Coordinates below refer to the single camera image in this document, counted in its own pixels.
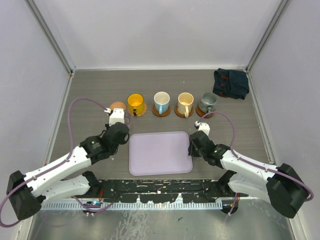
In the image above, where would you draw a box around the woven rattan coaster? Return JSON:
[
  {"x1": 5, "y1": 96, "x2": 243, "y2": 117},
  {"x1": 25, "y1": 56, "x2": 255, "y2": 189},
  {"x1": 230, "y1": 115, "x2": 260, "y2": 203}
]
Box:
[
  {"x1": 129, "y1": 104, "x2": 147, "y2": 117},
  {"x1": 109, "y1": 101, "x2": 126, "y2": 110},
  {"x1": 196, "y1": 104, "x2": 215, "y2": 119}
]

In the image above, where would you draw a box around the yellow mug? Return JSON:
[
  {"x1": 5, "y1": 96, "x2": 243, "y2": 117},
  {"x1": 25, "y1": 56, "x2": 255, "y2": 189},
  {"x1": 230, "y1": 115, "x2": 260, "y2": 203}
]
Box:
[{"x1": 127, "y1": 93, "x2": 145, "y2": 114}]

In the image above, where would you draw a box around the brown wooden coaster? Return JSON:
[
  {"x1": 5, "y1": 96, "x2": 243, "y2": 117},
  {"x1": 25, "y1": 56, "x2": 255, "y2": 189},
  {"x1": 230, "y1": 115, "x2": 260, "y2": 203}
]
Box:
[
  {"x1": 174, "y1": 104, "x2": 194, "y2": 118},
  {"x1": 152, "y1": 104, "x2": 172, "y2": 117}
]

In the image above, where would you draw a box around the grey green mug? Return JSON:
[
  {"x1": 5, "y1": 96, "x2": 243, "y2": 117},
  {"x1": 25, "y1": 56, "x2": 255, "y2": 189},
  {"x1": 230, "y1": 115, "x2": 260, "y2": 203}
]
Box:
[{"x1": 198, "y1": 92, "x2": 217, "y2": 114}]

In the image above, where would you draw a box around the cream mug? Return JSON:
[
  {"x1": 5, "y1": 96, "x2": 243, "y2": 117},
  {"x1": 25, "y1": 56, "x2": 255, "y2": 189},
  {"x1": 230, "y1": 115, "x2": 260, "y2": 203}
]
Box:
[{"x1": 177, "y1": 92, "x2": 194, "y2": 118}]

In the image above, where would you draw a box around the blue mug white inside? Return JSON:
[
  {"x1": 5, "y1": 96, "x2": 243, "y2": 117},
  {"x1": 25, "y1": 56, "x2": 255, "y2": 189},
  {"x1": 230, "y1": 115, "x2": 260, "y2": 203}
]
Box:
[{"x1": 153, "y1": 91, "x2": 170, "y2": 115}]

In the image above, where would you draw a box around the purple glass mug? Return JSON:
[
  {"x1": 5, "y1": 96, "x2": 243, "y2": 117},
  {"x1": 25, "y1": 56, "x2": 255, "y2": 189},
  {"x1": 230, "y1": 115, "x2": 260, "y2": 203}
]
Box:
[{"x1": 124, "y1": 111, "x2": 131, "y2": 126}]

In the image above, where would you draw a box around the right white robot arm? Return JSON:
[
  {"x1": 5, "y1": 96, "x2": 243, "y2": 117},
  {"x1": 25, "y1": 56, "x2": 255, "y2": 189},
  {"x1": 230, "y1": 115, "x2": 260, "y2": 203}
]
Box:
[{"x1": 188, "y1": 130, "x2": 311, "y2": 219}]

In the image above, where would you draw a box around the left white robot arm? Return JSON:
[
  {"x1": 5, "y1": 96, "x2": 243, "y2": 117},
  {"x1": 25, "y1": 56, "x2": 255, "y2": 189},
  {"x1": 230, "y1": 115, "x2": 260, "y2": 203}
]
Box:
[{"x1": 6, "y1": 122, "x2": 130, "y2": 221}]

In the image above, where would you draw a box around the lavender plastic tray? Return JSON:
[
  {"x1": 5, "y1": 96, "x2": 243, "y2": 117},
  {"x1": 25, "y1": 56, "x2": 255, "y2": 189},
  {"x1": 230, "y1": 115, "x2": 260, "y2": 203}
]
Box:
[{"x1": 129, "y1": 131, "x2": 193, "y2": 177}]

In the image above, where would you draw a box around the dark blue folded cloth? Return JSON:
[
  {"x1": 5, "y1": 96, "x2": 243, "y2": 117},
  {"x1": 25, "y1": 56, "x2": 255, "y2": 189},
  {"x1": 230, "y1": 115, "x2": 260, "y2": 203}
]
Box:
[{"x1": 212, "y1": 68, "x2": 250, "y2": 100}]

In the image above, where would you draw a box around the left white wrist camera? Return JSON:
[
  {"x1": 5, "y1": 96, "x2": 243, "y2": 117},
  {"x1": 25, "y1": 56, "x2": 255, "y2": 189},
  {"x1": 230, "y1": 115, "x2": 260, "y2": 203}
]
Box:
[{"x1": 104, "y1": 108, "x2": 125, "y2": 126}]

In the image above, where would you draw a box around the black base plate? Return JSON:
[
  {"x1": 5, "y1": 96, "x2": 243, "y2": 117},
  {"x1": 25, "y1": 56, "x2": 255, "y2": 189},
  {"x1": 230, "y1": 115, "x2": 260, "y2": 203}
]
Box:
[{"x1": 98, "y1": 179, "x2": 235, "y2": 204}]

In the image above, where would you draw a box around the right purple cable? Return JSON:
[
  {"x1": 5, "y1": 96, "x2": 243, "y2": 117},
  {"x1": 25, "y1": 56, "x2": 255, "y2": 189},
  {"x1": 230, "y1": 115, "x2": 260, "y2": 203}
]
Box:
[{"x1": 194, "y1": 111, "x2": 315, "y2": 217}]

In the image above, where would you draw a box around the purple cable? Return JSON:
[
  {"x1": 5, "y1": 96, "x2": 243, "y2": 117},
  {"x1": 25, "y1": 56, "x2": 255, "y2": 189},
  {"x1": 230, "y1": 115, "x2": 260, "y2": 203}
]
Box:
[
  {"x1": 0, "y1": 97, "x2": 123, "y2": 229},
  {"x1": 194, "y1": 111, "x2": 315, "y2": 217}
]

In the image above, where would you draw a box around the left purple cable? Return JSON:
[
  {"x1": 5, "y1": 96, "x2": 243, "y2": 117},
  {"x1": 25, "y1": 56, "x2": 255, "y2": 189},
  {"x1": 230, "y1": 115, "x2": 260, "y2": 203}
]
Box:
[{"x1": 0, "y1": 97, "x2": 123, "y2": 229}]

